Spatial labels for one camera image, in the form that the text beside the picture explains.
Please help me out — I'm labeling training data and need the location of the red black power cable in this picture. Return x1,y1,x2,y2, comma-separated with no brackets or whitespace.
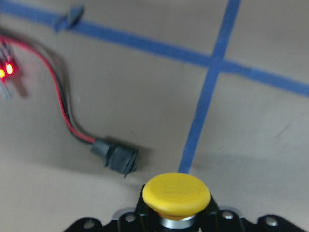
0,33,96,145

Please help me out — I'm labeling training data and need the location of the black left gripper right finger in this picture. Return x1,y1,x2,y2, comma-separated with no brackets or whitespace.
257,215,305,232

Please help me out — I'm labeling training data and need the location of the small controller circuit board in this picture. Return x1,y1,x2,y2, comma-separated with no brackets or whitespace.
0,36,28,100

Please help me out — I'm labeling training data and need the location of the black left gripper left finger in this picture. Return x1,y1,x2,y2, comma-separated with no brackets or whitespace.
64,217,103,232

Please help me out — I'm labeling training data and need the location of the yellow push button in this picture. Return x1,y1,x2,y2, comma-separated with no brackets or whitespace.
136,173,219,232

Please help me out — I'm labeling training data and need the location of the black rocker switch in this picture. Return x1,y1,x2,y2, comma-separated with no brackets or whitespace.
90,138,138,178

